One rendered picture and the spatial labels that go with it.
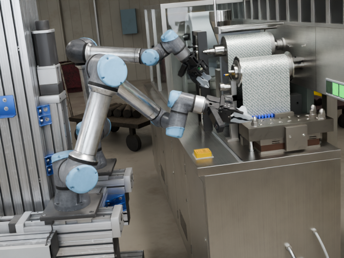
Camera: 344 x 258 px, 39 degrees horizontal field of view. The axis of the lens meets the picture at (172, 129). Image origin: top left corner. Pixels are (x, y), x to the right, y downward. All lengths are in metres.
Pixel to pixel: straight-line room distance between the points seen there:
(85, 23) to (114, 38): 0.72
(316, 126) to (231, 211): 0.54
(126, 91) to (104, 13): 9.14
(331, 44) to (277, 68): 0.32
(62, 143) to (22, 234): 0.43
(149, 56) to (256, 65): 0.51
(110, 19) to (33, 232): 9.27
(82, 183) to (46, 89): 0.53
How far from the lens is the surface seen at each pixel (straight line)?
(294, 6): 2.66
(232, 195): 2.19
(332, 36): 2.19
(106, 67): 1.82
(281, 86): 2.41
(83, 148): 1.86
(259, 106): 2.38
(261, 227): 2.29
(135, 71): 11.16
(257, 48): 2.59
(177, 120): 2.03
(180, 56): 2.42
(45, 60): 2.18
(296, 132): 2.24
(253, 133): 2.19
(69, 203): 2.02
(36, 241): 2.03
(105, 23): 11.15
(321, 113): 2.32
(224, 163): 2.14
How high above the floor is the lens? 1.59
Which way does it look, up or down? 14 degrees down
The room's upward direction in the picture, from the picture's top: 5 degrees counter-clockwise
